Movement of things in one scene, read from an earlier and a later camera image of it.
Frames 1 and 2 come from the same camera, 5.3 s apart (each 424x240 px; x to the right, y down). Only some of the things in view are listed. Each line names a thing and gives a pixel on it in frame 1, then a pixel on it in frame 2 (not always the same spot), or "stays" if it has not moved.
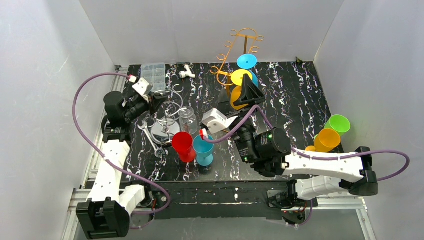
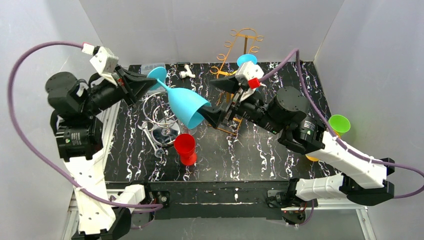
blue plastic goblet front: [204, 150] -> [186, 103]
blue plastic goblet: [248, 61] stays
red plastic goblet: [182, 143] stays
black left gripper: [154, 100] -> [122, 86]
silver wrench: [158, 152] stays
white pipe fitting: [184, 74] stays
